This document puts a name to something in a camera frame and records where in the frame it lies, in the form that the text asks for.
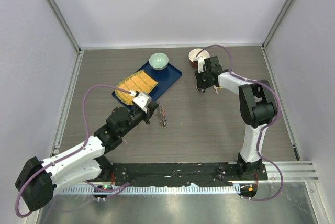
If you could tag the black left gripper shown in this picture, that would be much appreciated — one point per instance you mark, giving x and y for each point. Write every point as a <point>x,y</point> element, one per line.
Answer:
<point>150,110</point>

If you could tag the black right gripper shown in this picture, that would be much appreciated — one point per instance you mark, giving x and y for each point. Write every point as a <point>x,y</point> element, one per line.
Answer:
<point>200,84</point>

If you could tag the keyring bunch with tags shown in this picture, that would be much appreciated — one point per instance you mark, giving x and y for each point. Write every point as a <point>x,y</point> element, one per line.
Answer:
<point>160,113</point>

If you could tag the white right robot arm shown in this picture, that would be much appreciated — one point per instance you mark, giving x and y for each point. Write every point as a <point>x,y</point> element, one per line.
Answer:
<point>258,108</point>

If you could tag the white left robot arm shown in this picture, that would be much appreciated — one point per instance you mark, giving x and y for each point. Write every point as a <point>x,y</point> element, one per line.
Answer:
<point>40,180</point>

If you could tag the key with yellow tag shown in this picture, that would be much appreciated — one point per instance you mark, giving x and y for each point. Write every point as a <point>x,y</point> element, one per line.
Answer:
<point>216,89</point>

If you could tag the red bowl white inside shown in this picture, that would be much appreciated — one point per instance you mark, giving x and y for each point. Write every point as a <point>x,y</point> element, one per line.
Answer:
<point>192,56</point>

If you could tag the woven bamboo plate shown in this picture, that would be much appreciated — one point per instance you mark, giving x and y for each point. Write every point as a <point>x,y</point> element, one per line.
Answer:
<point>138,82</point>

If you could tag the blue rectangular tray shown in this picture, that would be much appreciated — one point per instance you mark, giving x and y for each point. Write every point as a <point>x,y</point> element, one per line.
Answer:
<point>166,78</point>

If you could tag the light green bowl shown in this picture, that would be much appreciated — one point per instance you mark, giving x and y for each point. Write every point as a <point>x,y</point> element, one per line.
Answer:
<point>158,61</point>

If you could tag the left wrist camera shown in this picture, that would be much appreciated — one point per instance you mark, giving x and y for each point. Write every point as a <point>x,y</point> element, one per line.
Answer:
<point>141,99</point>

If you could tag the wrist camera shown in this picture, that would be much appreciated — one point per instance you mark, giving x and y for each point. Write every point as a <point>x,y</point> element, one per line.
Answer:
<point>141,99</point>
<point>200,61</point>

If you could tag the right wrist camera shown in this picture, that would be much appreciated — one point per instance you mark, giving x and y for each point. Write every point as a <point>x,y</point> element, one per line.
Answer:
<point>200,61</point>

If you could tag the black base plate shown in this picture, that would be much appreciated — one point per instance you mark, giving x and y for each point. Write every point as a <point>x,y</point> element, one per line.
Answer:
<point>183,174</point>

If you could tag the white slotted cable duct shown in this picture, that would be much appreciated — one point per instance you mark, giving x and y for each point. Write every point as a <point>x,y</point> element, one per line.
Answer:
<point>192,189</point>

